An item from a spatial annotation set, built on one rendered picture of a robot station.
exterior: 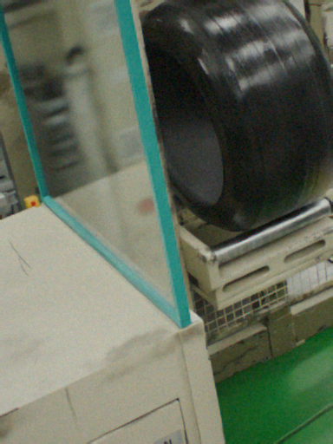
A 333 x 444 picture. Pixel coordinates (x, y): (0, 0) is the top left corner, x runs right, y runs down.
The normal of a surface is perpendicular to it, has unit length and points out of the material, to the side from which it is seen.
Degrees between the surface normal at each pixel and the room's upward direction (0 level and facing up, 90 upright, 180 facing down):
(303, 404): 0
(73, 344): 0
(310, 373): 0
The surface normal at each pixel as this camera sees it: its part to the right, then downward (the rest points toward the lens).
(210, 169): 0.13, -0.50
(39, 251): -0.17, -0.85
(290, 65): 0.29, -0.19
